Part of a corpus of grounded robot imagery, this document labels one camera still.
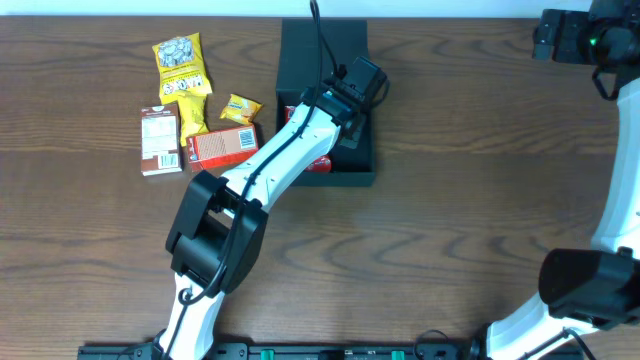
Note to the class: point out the yellow sunflower seed bag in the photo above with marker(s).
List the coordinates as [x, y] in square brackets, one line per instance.
[181, 67]

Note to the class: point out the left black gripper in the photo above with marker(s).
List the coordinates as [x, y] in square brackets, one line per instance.
[360, 120]

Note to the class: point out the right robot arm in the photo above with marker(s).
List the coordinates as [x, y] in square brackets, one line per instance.
[581, 292]

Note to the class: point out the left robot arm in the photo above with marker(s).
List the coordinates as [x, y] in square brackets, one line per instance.
[217, 234]

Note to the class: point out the brown Pocky box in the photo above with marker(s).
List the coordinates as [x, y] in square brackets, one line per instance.
[160, 140]

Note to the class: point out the small yellow cracker packet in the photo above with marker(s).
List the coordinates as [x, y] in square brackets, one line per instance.
[240, 110]

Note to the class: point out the yellow Julie's sandwich packet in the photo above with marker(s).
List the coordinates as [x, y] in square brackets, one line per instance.
[192, 112]

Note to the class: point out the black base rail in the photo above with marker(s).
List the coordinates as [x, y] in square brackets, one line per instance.
[242, 351]

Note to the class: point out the dark green box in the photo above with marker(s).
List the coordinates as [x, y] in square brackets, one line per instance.
[297, 70]

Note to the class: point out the orange red snack box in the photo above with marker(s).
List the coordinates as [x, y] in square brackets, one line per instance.
[221, 148]

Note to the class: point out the red snack bag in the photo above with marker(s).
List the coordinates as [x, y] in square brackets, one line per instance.
[322, 164]

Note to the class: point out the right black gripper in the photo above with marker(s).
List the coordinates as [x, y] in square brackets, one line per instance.
[573, 23]

